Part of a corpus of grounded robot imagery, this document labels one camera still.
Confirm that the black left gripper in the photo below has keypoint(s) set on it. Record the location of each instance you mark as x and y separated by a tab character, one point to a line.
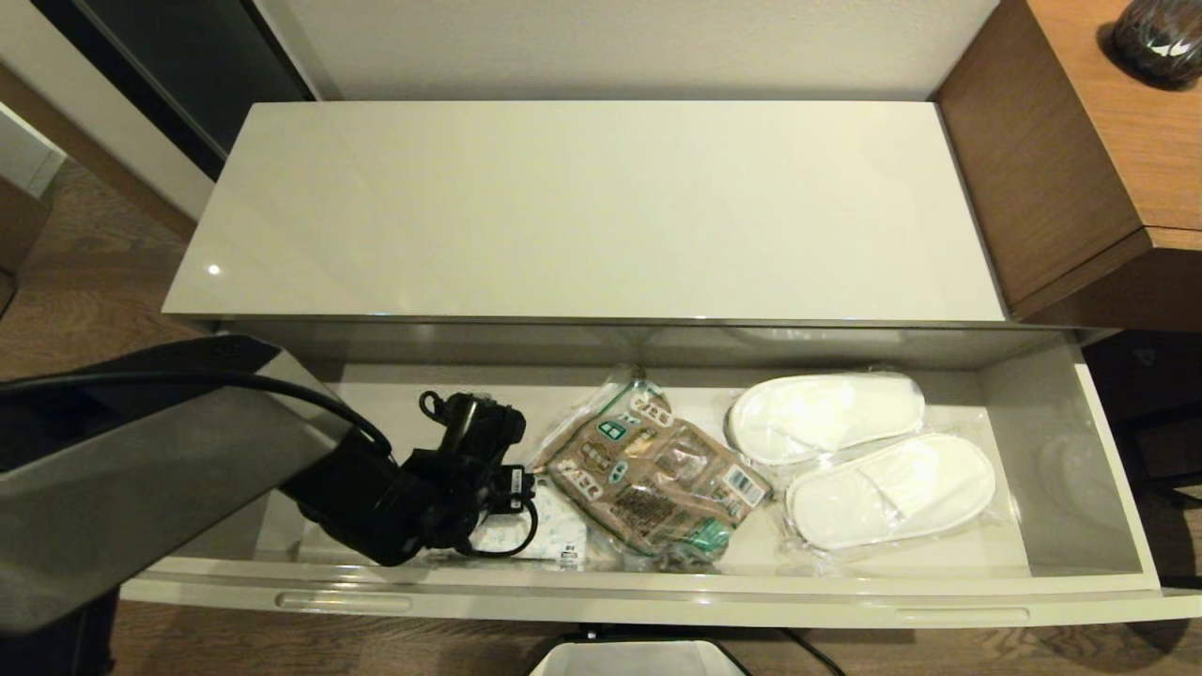
479	498

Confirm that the white blue-patterned tissue packet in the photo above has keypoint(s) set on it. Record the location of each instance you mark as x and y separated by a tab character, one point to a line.
559	530

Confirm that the brown printed snack packet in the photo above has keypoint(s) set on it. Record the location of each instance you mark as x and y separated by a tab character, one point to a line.
648	479

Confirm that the wide cream cabinet drawer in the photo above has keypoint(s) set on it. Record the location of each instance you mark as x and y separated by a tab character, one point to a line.
657	591

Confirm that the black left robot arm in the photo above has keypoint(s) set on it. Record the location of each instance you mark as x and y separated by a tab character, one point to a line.
141	469

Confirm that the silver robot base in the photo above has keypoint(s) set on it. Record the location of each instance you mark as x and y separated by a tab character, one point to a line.
639	662

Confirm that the glossy cream drawer cabinet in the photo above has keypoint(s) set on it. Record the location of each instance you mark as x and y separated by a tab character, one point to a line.
582	207

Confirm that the bagged white slippers showing soles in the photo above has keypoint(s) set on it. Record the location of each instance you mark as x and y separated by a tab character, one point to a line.
826	418

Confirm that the dark glass door panel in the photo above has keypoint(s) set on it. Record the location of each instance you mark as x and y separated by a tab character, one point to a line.
188	66

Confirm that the brown wooden furniture piece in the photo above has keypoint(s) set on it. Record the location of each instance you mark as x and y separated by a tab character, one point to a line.
19	221

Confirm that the white furniture corner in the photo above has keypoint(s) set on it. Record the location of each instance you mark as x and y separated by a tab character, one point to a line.
23	150

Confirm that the brown wooden desk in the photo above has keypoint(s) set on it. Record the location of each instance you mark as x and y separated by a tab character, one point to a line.
1052	150

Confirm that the dark glass vase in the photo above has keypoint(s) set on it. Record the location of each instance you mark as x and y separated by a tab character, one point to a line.
1160	42

